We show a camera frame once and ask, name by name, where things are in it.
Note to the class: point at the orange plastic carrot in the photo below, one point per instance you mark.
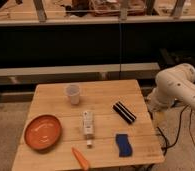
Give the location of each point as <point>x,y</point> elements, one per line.
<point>83,162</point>

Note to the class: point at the translucent plastic cup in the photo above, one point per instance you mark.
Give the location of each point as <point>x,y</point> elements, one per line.
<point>72,91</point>

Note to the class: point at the orange ceramic bowl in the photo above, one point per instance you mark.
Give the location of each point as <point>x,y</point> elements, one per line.
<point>42,132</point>

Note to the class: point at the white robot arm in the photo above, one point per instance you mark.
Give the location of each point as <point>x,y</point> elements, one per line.
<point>173,83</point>

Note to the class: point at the white tube bottle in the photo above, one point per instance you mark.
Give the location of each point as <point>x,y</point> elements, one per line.
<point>88,127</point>

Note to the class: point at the grey metal shelf rail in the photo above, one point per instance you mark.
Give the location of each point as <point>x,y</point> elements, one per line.
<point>79,69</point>

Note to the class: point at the blue sponge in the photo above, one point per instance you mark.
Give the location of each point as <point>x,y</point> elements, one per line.
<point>125,149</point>

